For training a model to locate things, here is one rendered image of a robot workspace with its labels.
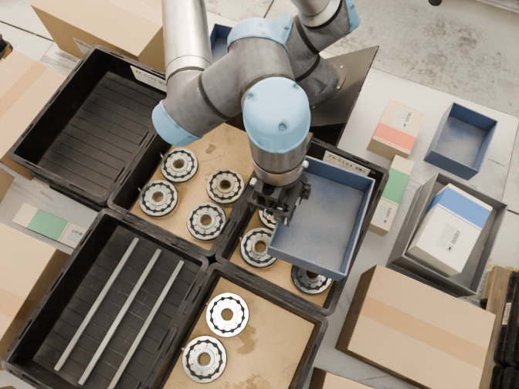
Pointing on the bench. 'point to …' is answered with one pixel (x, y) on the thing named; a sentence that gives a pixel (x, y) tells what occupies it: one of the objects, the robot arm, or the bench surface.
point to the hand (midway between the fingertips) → (286, 201)
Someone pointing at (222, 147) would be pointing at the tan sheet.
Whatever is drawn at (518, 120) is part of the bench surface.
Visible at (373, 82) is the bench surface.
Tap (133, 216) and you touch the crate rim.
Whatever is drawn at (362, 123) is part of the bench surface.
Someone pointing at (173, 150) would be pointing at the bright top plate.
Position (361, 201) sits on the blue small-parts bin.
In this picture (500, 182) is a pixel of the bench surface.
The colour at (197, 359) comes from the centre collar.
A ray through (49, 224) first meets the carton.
